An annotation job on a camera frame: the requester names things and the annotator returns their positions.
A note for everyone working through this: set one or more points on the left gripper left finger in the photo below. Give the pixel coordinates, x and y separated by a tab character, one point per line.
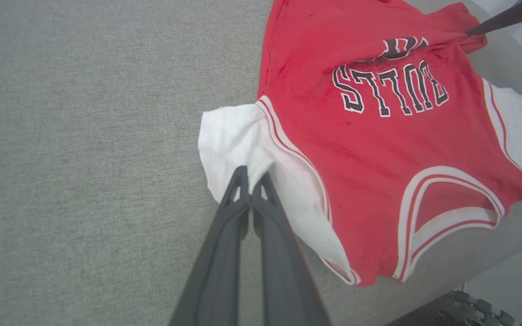
215	280

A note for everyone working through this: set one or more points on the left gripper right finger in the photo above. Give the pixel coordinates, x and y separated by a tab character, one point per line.
288	290

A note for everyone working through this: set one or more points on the red and white basketball jersey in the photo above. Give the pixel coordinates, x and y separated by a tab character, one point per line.
379	149

